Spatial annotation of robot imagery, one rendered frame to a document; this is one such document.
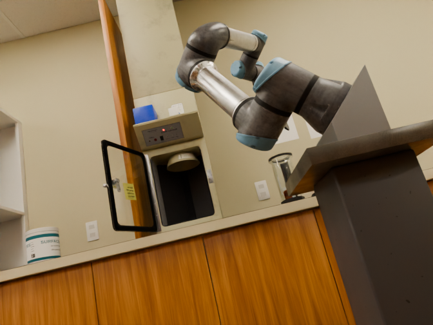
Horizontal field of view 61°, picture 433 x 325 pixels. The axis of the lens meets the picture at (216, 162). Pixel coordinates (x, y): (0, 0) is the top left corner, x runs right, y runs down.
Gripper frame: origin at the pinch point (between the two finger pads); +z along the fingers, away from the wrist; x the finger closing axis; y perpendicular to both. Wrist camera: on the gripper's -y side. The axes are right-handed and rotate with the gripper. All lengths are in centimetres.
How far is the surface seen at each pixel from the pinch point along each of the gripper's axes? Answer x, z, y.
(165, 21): -32, -86, -25
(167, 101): -40, -37, -27
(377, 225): -18, 53, 73
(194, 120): -31.1, -18.8, -15.8
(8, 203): -138, -17, -98
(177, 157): -41, -6, -30
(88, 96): -82, -77, -83
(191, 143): -33.2, -10.7, -25.2
